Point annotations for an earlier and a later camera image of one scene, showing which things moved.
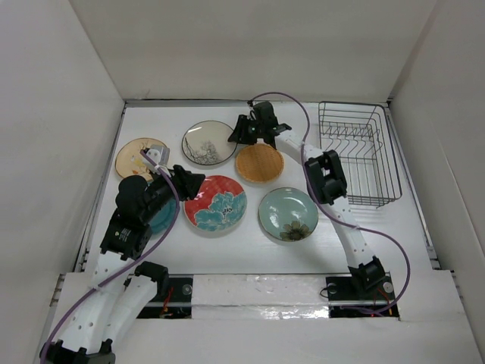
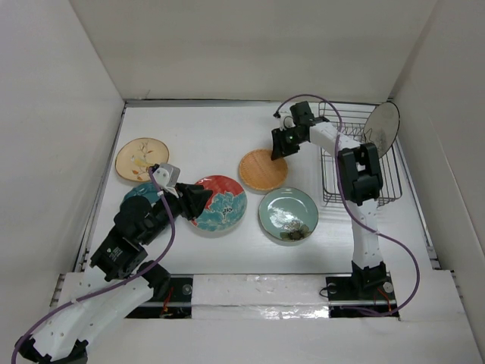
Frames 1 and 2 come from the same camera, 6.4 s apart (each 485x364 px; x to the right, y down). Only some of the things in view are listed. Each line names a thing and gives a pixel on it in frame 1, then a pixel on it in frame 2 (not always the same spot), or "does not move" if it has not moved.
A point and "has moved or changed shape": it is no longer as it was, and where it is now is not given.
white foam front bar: [260, 296] does not move
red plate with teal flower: [220, 206] does not move
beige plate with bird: [130, 161] does not move
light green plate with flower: [288, 214] does not move
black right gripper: [239, 134] → [280, 149]
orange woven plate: [259, 163] has moved or changed shape
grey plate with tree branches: [206, 142] → [381, 127]
